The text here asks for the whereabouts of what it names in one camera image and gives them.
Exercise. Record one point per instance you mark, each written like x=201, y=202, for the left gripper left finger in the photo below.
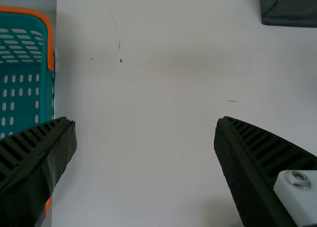
x=32, y=167

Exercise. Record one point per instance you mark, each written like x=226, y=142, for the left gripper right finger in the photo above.
x=250, y=162

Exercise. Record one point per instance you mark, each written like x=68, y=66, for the dark grey bag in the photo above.
x=289, y=9

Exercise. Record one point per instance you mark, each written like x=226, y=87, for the teal shopping basket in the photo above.
x=22, y=63

